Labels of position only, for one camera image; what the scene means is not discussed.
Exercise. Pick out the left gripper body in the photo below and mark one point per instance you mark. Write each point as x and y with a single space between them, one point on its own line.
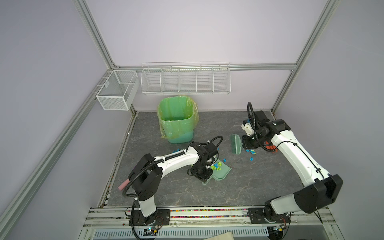
201 171

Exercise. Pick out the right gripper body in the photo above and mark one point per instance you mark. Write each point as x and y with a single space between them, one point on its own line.
250 142

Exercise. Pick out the mint green hand brush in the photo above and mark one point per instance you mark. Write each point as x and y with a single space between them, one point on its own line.
236 144

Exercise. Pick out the mint green dustpan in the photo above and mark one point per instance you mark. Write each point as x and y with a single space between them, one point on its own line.
220 175

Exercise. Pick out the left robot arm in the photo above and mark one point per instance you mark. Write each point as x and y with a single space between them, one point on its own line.
144 180

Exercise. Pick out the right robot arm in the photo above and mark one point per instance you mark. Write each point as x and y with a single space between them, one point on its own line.
320 188

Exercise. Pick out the blue scraps near right gripper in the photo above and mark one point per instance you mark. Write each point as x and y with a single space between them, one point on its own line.
252 152

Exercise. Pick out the green blue scrap cluster right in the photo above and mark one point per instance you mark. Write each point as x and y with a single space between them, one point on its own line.
216 166

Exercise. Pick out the red rubber glove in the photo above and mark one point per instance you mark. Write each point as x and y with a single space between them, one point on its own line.
271 148

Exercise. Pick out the green trash bin with bag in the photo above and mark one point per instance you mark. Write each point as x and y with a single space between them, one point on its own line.
178 117

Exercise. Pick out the purple pink scoop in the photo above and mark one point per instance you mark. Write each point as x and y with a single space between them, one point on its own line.
123 185

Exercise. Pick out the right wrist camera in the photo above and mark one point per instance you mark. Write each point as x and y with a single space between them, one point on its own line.
247 127

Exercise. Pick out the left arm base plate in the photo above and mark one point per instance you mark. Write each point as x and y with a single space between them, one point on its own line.
161 217

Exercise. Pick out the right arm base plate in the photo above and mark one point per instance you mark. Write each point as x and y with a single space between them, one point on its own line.
258 215

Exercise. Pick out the long white wire basket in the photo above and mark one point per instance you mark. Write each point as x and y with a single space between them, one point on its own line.
188 78

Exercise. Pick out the small white wire basket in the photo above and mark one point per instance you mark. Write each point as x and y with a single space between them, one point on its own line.
118 91

